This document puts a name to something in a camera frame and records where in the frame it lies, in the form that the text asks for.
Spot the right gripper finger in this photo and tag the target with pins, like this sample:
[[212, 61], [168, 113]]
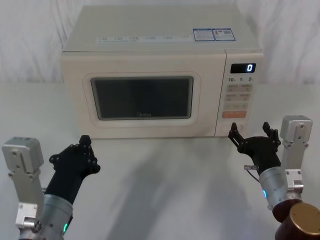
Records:
[[237, 138], [273, 136]]

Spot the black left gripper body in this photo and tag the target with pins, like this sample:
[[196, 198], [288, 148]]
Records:
[[67, 175]]

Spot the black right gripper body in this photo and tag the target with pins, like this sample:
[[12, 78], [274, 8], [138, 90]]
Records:
[[262, 152]]

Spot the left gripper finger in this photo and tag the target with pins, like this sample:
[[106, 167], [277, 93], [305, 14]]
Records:
[[92, 160], [70, 150]]

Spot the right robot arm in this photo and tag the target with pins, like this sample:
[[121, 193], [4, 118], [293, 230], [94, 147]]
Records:
[[273, 183]]

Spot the oven control panel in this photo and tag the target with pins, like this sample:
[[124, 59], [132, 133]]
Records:
[[237, 105]]

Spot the white table cloth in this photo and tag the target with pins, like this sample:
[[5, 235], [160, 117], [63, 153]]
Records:
[[160, 190]]

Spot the cream microwave oven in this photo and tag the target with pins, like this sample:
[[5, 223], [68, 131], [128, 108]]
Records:
[[150, 60]]

